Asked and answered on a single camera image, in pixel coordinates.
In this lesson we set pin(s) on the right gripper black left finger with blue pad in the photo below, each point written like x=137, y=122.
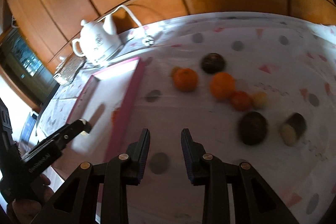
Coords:
x=76, y=200

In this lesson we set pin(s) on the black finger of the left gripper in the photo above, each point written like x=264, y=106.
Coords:
x=68, y=133

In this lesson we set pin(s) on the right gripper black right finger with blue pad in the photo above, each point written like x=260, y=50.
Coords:
x=233, y=193

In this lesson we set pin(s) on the orange carrot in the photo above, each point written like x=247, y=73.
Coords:
x=115, y=115

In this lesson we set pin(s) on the dark round beet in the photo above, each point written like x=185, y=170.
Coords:
x=252, y=128
x=213, y=63

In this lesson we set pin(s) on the dark cut root cylinder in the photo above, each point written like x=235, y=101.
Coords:
x=293, y=129

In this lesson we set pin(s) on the red tomato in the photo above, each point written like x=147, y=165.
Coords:
x=241, y=101

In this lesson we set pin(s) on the small yellow potato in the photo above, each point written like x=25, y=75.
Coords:
x=259, y=100

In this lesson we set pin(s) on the orange mandarin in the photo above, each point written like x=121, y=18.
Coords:
x=186, y=80
x=222, y=86

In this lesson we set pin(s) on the person's left hand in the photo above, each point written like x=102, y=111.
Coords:
x=24, y=211

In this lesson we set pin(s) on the pink rimmed white tray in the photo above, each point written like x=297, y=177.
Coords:
x=105, y=90

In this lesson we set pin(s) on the dark glass cabinet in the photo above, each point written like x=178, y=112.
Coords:
x=25, y=69

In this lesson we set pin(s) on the patterned white tablecloth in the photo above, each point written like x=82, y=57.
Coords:
x=291, y=60

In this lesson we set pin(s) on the white ceramic electric kettle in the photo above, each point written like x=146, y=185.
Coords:
x=98, y=40

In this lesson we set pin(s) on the small brown nut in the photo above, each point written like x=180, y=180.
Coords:
x=174, y=70

